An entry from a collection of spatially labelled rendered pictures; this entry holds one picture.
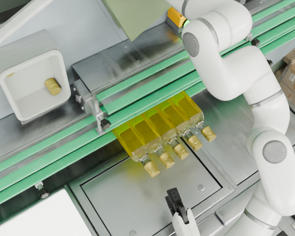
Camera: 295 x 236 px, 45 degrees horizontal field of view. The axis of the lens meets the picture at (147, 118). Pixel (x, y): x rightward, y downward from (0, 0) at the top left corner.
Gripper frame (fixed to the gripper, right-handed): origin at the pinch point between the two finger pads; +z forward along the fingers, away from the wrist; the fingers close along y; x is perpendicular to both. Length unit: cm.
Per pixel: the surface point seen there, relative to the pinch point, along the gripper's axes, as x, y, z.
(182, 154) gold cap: -8.0, 1.1, 12.0
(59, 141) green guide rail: 27.9, 3.6, 27.5
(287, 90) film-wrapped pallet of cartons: -262, -273, 170
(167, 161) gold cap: -2.5, 1.3, 11.3
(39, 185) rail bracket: 37.6, -4.9, 18.8
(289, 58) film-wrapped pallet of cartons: -258, -230, 189
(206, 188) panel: -15.3, -12.9, 3.4
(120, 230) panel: 17.0, -12.8, -0.8
